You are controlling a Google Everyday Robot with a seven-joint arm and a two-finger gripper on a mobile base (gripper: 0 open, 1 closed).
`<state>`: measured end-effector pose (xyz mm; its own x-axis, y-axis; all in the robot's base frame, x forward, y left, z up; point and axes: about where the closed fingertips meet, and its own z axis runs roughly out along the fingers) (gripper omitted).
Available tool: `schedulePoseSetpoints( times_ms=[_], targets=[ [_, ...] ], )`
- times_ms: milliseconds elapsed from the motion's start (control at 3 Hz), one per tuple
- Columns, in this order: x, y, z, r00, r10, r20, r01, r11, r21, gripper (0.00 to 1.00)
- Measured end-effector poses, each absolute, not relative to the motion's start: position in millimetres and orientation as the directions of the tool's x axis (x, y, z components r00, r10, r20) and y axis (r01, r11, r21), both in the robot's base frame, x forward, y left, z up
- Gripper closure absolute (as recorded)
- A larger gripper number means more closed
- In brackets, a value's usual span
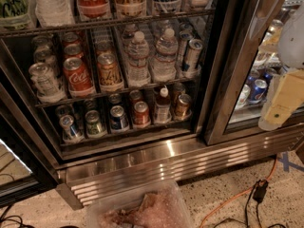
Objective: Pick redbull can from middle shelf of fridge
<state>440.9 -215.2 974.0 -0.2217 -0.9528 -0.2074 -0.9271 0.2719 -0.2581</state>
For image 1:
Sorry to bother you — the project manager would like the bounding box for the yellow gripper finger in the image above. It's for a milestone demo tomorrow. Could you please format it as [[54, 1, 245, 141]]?
[[258, 69, 304, 131]]

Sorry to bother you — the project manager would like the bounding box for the redbull can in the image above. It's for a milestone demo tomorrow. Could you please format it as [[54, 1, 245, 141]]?
[[182, 39, 203, 71], [177, 29, 194, 66]]

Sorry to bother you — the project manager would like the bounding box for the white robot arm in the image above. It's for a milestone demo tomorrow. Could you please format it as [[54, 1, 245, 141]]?
[[258, 4, 304, 131]]

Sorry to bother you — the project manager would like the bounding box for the pepsi can right fridge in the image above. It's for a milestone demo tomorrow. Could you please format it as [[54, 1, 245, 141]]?
[[248, 79, 267, 104]]

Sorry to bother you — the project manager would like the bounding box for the brown can bottom right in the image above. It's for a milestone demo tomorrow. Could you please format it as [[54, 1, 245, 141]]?
[[174, 94, 192, 119]]

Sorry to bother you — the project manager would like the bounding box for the stainless steel fridge base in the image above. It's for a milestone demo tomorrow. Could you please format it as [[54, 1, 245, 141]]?
[[56, 123, 304, 210]]

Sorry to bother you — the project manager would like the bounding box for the red can bottom shelf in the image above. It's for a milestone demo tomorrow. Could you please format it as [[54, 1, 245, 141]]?
[[133, 101, 151, 128]]

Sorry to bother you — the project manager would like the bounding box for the blue pepsi can bottom shelf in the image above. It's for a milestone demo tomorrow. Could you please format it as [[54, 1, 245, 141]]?
[[110, 105, 129, 132]]

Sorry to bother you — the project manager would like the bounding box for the front orange soda can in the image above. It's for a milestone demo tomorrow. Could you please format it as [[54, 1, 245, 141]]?
[[97, 53, 124, 91]]

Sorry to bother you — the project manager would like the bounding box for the green can bottom shelf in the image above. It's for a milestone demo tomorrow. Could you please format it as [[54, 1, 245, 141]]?
[[85, 110, 106, 138]]

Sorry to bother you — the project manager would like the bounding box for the front red coca-cola can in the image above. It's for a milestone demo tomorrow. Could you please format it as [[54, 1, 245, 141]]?
[[63, 57, 94, 97]]

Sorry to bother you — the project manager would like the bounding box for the middle coca-cola can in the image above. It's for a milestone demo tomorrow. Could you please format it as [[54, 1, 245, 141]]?
[[64, 44, 84, 59]]

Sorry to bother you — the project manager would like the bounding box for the blue silver can bottom left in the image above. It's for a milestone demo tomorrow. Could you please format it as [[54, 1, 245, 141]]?
[[59, 115, 84, 143]]

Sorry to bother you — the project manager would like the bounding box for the front white silver can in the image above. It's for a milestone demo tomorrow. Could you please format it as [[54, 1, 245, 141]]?
[[28, 63, 66, 104]]

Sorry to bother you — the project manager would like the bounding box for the white silver can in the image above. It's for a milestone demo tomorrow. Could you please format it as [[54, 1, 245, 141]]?
[[33, 49, 60, 77], [28, 63, 66, 104]]

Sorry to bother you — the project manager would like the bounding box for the middle white silver can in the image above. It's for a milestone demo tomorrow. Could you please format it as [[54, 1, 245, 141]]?
[[33, 49, 60, 77]]

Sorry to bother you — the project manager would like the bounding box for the green lacroix can top shelf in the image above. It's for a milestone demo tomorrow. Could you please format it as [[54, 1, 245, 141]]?
[[0, 0, 32, 30]]

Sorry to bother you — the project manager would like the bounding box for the front right water bottle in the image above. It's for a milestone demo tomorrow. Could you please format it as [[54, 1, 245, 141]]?
[[150, 28, 179, 83]]

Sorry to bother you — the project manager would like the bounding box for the water bottle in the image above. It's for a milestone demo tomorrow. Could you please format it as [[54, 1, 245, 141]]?
[[126, 31, 150, 86], [150, 28, 179, 83]]

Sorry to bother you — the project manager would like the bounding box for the white cap juice bottle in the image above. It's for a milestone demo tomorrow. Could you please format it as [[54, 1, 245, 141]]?
[[153, 86, 171, 124]]

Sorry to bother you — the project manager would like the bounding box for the front left water bottle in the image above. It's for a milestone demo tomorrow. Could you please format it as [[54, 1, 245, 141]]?
[[126, 31, 150, 86]]

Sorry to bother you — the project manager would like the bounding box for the clear plastic bin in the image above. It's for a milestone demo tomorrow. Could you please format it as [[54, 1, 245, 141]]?
[[86, 180, 195, 228]]

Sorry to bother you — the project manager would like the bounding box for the large coca-cola bottle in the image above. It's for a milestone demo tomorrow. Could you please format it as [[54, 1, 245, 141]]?
[[77, 0, 108, 19]]

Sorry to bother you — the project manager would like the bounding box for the orange extension cable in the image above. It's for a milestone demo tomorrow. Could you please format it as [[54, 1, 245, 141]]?
[[199, 155, 279, 228]]

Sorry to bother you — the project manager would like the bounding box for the fridge door frame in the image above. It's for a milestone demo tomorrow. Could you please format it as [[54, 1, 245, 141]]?
[[204, 0, 285, 144]]

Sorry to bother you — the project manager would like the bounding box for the black power adapter cable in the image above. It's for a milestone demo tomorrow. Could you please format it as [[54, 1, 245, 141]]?
[[214, 179, 286, 228]]

